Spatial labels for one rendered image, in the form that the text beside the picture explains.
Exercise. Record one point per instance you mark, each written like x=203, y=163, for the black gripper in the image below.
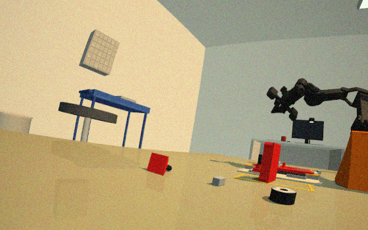
x=285, y=101

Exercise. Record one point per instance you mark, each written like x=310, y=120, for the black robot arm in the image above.
x=313, y=96

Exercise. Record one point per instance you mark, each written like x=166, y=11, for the black rubber tyre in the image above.
x=282, y=195

